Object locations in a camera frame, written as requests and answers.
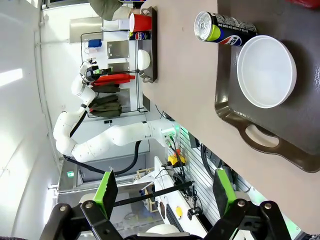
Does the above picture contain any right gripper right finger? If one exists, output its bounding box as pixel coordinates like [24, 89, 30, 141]
[205, 167, 293, 240]

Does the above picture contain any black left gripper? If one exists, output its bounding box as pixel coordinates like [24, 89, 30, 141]
[86, 65, 112, 82]

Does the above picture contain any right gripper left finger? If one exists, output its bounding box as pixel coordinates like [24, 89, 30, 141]
[39, 169, 126, 240]

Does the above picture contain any white bowl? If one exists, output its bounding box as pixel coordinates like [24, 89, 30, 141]
[236, 34, 298, 109]
[137, 49, 151, 72]

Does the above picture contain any black Pepsi can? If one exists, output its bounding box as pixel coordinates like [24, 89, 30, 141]
[194, 11, 258, 48]
[128, 30, 152, 41]

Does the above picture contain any red plastic cup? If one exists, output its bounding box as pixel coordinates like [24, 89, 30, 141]
[129, 12, 153, 33]
[286, 0, 320, 10]

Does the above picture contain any red garment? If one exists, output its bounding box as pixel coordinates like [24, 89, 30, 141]
[92, 73, 136, 86]

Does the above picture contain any blue cloth item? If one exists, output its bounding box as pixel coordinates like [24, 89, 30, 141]
[88, 38, 103, 49]

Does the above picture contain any grey slatted panel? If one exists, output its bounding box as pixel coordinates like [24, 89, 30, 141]
[174, 124, 252, 226]

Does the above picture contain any olive green garment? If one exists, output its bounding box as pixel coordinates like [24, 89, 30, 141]
[88, 84, 124, 118]

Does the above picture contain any black clothing rack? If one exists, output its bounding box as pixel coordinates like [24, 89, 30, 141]
[80, 30, 149, 114]

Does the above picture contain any white desk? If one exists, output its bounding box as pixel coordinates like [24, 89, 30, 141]
[153, 156, 209, 238]

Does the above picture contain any wooden stand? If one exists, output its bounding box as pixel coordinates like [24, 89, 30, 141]
[134, 168, 161, 213]

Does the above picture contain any black rod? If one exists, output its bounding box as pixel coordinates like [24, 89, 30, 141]
[113, 181, 195, 208]

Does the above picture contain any brown plastic tray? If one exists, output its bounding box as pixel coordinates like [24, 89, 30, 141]
[214, 0, 320, 173]
[139, 5, 159, 84]

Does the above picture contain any black keyboard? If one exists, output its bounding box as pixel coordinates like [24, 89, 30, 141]
[165, 203, 185, 232]

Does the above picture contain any yellow emergency stop box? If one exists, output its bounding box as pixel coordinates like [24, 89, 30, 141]
[167, 149, 187, 168]

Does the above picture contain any person in olive jacket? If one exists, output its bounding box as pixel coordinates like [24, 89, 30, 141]
[89, 0, 134, 22]

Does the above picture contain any thick black cable hose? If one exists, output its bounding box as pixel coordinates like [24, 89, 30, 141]
[62, 140, 142, 176]

